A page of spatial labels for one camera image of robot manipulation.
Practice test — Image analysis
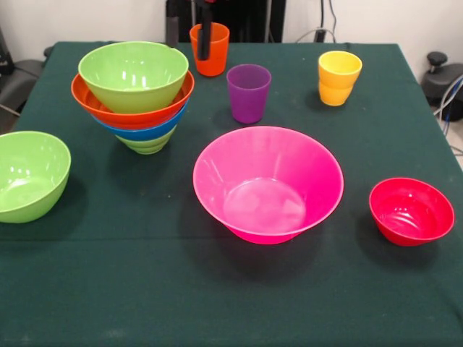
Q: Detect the small red plastic bowl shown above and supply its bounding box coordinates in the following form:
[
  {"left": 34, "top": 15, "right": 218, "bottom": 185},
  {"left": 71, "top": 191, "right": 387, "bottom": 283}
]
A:
[{"left": 368, "top": 176, "right": 456, "bottom": 247}]

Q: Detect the black equipment base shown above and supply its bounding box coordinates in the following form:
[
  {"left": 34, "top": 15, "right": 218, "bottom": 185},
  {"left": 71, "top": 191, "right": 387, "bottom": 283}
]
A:
[{"left": 421, "top": 51, "right": 463, "bottom": 106}]

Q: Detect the bundle of grey cables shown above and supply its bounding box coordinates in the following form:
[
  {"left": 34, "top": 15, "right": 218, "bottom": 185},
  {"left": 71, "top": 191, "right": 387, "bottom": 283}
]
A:
[{"left": 433, "top": 74, "right": 463, "bottom": 126}]

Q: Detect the orange plastic cup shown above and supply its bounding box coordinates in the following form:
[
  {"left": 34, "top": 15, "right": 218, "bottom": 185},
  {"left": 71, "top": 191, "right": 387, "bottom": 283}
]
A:
[{"left": 189, "top": 22, "right": 231, "bottom": 77}]

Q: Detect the yellow plastic cup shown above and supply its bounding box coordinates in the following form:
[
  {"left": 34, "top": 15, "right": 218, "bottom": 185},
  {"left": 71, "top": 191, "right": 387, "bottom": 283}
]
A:
[
  {"left": 318, "top": 81, "right": 354, "bottom": 107},
  {"left": 318, "top": 50, "right": 363, "bottom": 90}
]

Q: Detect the pink plastic bowl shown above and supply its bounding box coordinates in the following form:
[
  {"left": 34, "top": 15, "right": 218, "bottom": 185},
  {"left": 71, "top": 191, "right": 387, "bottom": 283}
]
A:
[{"left": 192, "top": 126, "right": 345, "bottom": 246}]

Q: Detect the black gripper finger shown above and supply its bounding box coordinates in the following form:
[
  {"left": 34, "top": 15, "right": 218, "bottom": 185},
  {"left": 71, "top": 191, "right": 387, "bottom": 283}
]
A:
[
  {"left": 196, "top": 0, "right": 213, "bottom": 61},
  {"left": 165, "top": 0, "right": 180, "bottom": 49}
]

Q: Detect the black office chair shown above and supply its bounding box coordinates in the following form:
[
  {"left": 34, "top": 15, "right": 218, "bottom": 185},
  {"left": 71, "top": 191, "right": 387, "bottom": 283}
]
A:
[{"left": 0, "top": 27, "right": 55, "bottom": 116}]

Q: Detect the orange plastic bowl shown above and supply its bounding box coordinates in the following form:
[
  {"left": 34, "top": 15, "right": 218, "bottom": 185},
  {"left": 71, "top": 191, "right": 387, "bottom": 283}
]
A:
[{"left": 70, "top": 70, "right": 195, "bottom": 130}]

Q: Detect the purple plastic cup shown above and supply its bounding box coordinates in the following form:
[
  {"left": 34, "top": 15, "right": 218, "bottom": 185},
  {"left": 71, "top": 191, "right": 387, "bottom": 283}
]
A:
[{"left": 226, "top": 64, "right": 273, "bottom": 124}]

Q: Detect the blue plastic bowl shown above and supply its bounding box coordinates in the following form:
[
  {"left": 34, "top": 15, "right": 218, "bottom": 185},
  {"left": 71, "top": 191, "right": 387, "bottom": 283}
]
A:
[{"left": 92, "top": 103, "right": 190, "bottom": 142}]

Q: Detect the small green plastic bowl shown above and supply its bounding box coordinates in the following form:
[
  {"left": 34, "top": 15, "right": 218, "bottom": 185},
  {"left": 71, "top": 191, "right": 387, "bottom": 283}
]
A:
[{"left": 114, "top": 126, "right": 177, "bottom": 155}]

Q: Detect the large green plastic bowl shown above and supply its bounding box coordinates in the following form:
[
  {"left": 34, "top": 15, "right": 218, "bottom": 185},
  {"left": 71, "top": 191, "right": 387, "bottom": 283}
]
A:
[
  {"left": 0, "top": 130, "right": 72, "bottom": 224},
  {"left": 77, "top": 40, "right": 190, "bottom": 114}
]

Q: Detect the dark green tablecloth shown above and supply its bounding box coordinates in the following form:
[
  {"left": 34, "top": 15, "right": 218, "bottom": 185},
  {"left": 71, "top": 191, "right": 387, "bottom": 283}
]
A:
[{"left": 0, "top": 41, "right": 463, "bottom": 347}]

